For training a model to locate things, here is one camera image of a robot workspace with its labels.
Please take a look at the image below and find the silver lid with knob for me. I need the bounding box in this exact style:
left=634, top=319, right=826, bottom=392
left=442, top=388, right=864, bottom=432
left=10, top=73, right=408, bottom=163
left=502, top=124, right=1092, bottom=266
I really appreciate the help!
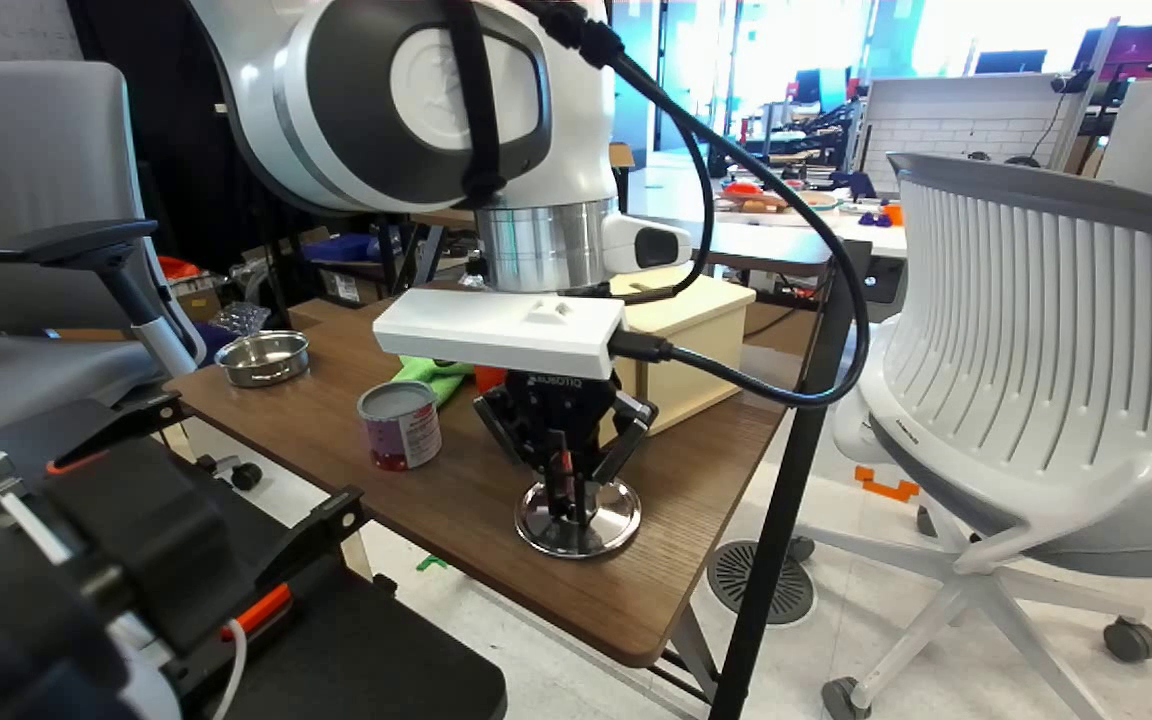
left=514, top=477, right=648, bottom=565

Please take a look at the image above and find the white office desk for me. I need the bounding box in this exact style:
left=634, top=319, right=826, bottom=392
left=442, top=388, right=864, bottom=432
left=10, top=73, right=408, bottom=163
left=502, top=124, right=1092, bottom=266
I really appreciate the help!
left=629, top=170, right=911, bottom=266

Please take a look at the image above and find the grey office chair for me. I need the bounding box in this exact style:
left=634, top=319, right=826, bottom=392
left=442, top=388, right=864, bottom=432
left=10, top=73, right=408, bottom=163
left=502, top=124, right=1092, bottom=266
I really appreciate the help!
left=0, top=55, right=214, bottom=473

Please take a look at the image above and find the white perforated partition panel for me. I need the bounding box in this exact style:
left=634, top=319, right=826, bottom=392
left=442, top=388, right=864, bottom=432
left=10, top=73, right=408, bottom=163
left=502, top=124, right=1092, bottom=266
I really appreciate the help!
left=862, top=73, right=1073, bottom=193

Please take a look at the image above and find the black metal table leg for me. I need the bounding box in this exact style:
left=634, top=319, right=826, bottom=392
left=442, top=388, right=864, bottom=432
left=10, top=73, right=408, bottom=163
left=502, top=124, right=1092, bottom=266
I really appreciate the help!
left=708, top=236, right=879, bottom=720

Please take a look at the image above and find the round black floor plate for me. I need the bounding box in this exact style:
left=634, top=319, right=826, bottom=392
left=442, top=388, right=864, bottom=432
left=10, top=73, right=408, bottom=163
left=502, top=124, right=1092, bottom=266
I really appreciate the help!
left=708, top=535, right=820, bottom=627

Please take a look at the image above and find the black clamp with orange grip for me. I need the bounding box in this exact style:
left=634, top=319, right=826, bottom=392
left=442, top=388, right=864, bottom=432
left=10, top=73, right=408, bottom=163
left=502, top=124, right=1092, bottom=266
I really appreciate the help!
left=172, top=484, right=371, bottom=673
left=39, top=392, right=199, bottom=488

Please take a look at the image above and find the white ribbed office chair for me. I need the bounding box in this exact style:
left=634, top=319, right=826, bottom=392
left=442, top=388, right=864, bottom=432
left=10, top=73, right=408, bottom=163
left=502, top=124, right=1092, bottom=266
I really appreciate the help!
left=788, top=149, right=1152, bottom=720

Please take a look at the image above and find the silver pot with wire handles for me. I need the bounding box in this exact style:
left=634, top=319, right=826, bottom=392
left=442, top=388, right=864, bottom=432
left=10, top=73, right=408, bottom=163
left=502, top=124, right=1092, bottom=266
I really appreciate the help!
left=214, top=326, right=316, bottom=392

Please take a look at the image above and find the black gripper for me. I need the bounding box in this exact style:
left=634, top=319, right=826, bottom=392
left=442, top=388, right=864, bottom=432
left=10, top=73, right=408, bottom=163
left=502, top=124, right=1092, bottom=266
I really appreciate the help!
left=471, top=370, right=661, bottom=515

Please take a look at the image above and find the orange floor tape marker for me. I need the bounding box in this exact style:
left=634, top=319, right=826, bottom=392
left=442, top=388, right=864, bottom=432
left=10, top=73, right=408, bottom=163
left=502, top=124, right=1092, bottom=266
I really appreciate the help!
left=854, top=458, right=925, bottom=508

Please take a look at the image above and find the purple can with white lid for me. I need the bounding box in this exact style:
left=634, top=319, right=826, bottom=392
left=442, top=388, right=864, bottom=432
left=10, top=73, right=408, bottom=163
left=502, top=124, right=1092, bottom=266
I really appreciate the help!
left=354, top=375, right=450, bottom=473

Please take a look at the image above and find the light wooden box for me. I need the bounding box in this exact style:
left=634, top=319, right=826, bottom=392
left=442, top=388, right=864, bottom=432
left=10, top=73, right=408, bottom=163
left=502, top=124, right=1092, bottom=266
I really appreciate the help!
left=608, top=270, right=761, bottom=437

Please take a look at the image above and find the black camera cable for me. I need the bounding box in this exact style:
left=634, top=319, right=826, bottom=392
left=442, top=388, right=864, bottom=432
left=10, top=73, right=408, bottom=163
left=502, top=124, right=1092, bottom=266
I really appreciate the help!
left=514, top=0, right=872, bottom=412

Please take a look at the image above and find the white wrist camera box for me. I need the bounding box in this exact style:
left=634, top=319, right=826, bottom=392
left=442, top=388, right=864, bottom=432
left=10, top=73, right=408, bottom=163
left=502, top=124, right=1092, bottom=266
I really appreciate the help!
left=370, top=289, right=629, bottom=383

